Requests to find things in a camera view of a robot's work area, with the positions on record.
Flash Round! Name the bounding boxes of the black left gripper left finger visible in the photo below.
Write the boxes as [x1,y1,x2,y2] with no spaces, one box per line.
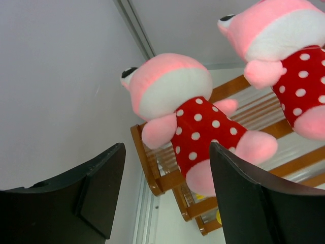
[1,143,126,243]

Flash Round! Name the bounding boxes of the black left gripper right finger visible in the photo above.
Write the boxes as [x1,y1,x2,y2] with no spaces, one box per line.
[210,142,324,243]

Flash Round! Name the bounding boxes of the pink plush red dotted dress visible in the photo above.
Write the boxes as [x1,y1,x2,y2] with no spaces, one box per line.
[217,0,324,140]

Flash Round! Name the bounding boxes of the yellow plush blue stripes shelf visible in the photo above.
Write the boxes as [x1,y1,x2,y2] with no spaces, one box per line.
[194,194,221,224]

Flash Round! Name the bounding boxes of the brown wooden toy shelf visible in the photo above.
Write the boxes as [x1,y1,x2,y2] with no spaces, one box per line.
[130,75,325,237]

